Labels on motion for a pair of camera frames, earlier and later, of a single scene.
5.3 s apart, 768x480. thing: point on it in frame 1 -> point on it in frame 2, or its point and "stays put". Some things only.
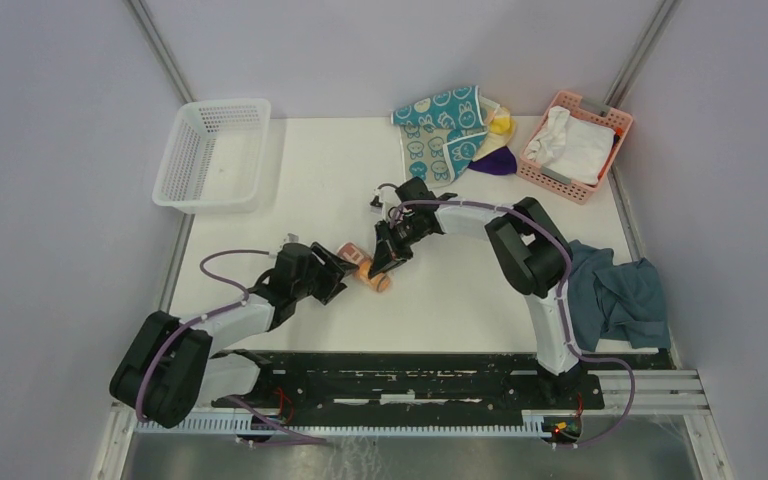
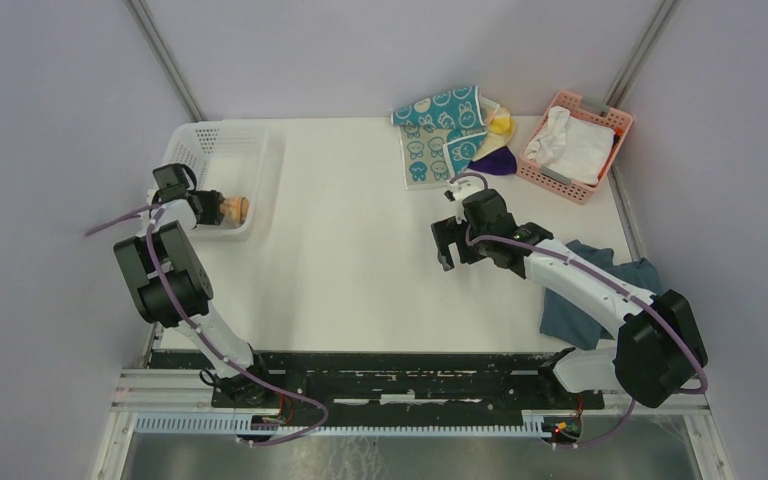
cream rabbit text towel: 363,259 -> 235,210
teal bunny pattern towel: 442,134 stays put
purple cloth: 498,162 stays put
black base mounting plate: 427,382 stays put
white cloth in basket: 572,147 stays put
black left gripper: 333,270 -> 212,200
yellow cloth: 498,123 stays put
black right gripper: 384,258 -> 447,232
